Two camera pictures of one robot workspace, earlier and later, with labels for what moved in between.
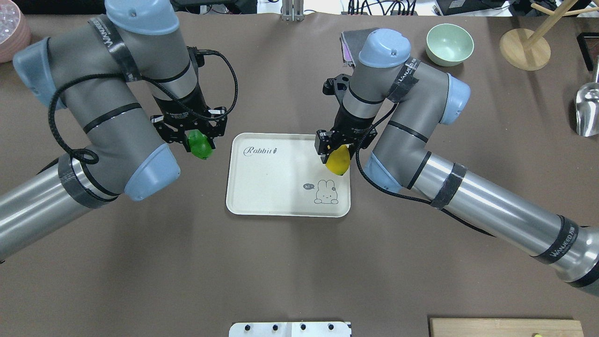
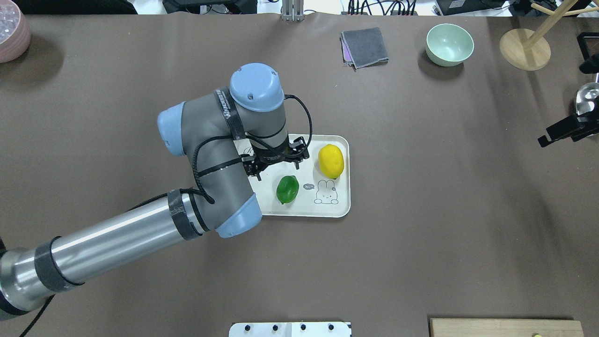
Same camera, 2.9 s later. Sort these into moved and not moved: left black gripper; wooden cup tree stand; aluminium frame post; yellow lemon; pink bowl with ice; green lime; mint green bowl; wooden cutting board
Moved: left black gripper; green lime; yellow lemon
Not moved: pink bowl with ice; wooden cutting board; aluminium frame post; mint green bowl; wooden cup tree stand
